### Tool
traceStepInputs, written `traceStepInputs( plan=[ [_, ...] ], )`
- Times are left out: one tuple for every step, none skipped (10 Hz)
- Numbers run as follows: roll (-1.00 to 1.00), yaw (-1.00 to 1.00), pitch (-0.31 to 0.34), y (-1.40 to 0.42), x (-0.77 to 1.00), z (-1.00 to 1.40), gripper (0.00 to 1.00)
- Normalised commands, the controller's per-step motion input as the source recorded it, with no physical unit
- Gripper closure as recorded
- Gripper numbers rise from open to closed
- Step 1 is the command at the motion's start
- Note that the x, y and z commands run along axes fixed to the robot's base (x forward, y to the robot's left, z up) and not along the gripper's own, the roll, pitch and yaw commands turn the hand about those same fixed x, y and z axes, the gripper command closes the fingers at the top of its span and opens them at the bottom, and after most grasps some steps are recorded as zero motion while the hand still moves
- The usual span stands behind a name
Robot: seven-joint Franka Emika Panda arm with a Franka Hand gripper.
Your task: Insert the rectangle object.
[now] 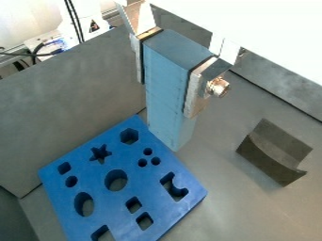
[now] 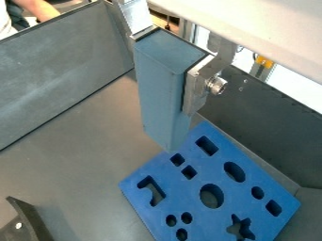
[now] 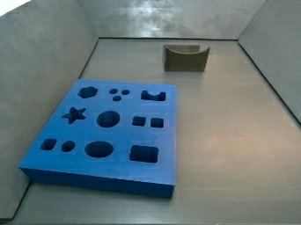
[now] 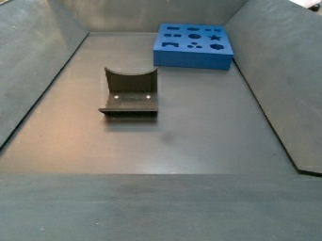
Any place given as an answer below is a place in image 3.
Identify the blue foam shape board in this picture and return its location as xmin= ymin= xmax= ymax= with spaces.
xmin=19 ymin=79 xmax=176 ymax=198

